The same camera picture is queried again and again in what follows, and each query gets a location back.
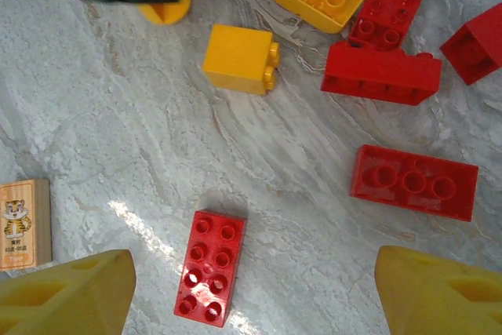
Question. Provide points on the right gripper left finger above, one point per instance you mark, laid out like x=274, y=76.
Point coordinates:
x=98, y=303

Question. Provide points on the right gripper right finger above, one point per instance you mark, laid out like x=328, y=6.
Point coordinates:
x=415, y=303

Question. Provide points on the small red lego brick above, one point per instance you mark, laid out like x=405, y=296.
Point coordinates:
x=478, y=44

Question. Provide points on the wooden tiger domino block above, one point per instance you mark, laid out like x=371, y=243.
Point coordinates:
x=23, y=225

